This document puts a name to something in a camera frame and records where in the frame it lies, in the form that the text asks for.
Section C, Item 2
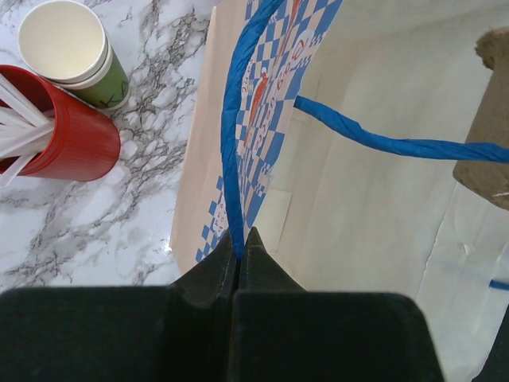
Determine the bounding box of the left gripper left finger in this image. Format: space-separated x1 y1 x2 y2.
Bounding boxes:
1 236 238 381

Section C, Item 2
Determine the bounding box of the white straws bundle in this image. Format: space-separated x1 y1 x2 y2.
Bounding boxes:
1 76 55 188

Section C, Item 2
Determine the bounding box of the cardboard cup carrier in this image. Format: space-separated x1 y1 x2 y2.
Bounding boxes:
453 27 508 209

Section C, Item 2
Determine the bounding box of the paper takeout bag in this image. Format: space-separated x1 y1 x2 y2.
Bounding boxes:
169 0 509 382

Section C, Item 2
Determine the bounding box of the red ribbed cup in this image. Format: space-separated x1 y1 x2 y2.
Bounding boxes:
1 64 121 181

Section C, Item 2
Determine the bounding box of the green paper cup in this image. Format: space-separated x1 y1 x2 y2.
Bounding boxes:
17 1 130 110

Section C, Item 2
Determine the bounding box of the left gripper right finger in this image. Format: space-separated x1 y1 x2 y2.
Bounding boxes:
232 229 443 381

